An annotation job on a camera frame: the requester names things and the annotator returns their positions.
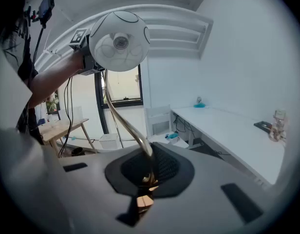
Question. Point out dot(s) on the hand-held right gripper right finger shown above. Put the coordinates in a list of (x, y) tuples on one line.
[(213, 174)]

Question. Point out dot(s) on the glass jar ornament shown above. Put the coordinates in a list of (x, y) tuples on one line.
[(277, 128)]

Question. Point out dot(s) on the person's left forearm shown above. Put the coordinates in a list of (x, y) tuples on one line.
[(52, 77)]

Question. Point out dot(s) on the black head-mounted camera rig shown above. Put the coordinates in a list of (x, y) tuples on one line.
[(46, 6)]

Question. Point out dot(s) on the white louvred vent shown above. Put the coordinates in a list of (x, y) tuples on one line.
[(176, 33)]

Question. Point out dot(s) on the brass lamp with black cord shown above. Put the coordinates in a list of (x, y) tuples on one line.
[(118, 33)]

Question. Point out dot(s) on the wooden table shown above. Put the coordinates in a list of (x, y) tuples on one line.
[(57, 130)]

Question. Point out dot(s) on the clear plastic bottle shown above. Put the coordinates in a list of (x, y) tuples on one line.
[(199, 99)]

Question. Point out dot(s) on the turquoise cloth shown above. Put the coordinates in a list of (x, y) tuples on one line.
[(199, 105)]

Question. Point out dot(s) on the black tray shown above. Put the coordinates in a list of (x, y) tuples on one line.
[(260, 125)]

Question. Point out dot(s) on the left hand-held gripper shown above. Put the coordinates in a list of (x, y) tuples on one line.
[(78, 36)]

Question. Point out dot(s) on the framed flower picture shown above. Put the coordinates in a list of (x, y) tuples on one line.
[(52, 103)]

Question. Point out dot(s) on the black bin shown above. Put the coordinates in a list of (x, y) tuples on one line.
[(78, 152)]

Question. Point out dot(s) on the white low shelf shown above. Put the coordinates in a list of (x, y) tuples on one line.
[(181, 142)]

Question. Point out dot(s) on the black framed window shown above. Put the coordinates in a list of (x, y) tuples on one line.
[(99, 99)]

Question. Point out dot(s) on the white long desk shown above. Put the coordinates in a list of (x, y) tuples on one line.
[(225, 130)]

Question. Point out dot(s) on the white storage box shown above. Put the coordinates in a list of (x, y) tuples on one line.
[(108, 141)]

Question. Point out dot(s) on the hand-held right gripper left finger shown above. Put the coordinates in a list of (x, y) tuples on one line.
[(86, 199)]

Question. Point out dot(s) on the teal and black shoe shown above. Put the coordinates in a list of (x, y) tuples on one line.
[(173, 136)]

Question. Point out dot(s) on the black printed t-shirt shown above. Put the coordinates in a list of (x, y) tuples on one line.
[(25, 67)]

